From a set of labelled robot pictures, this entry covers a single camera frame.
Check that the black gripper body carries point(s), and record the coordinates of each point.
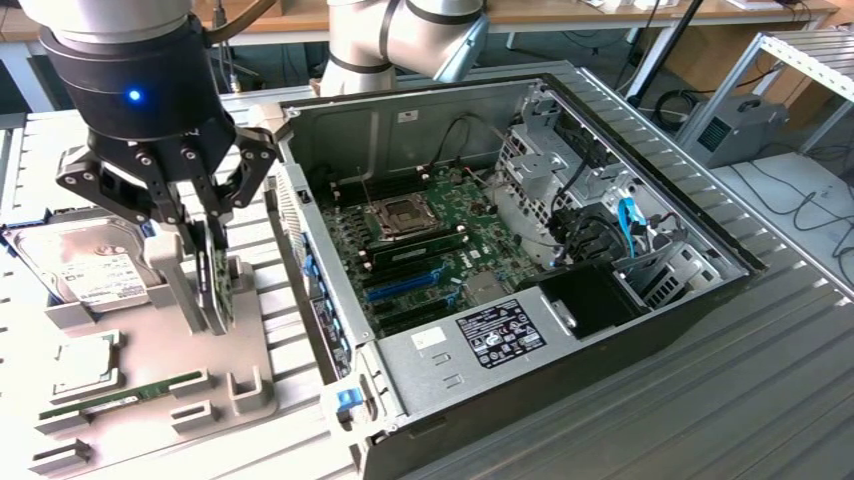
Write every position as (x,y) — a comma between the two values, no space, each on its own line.
(134,90)

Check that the low-profile graphics card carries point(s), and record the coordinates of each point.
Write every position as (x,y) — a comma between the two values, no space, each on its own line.
(221,280)

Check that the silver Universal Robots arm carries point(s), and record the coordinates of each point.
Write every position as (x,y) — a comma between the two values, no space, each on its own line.
(401,30)

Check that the blue disk carrier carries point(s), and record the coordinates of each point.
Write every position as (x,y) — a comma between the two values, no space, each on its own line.
(149,231)

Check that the silver hard disk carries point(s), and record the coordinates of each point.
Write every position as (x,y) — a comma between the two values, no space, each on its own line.
(74,250)

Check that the installed RAM stick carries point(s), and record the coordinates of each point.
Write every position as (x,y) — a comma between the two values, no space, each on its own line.
(408,255)

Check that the green motherboard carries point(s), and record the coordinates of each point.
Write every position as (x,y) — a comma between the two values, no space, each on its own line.
(468,210)

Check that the grey parts rack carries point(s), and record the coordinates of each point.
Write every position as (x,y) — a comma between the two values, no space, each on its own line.
(168,350)

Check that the blue expansion slot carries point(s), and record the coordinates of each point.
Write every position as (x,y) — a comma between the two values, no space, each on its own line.
(401,287)

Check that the silver CPU chip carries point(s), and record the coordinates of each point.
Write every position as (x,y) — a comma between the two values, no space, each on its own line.
(84,362)

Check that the green RAM stick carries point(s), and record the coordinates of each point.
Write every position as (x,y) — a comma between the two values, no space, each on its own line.
(121,397)

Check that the perforated silver drive cage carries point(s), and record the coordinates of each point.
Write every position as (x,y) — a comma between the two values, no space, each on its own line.
(535,170)

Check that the silver chipset heatsink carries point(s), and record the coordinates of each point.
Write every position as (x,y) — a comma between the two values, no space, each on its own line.
(488,290)

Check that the silver power supply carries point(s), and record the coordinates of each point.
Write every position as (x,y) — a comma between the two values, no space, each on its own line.
(434,370)

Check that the blue case latch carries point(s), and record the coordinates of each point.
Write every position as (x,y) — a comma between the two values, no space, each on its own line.
(348,400)

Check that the black fan shroud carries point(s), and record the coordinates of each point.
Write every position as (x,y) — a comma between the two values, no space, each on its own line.
(595,300)

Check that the silver disk bay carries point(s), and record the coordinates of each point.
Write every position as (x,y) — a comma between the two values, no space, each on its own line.
(675,255)

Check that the black stand pole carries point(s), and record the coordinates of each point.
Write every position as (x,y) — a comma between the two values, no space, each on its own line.
(675,40)

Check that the open black PC case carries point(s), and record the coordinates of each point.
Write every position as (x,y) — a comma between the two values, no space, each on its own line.
(535,430)

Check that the grey cabinet unit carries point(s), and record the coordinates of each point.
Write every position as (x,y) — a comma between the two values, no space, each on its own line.
(735,135)

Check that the wooden desk white frame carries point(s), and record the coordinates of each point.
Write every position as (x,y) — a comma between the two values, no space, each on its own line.
(548,15)

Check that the aluminium frame slat table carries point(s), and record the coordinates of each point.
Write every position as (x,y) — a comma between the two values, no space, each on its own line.
(815,55)

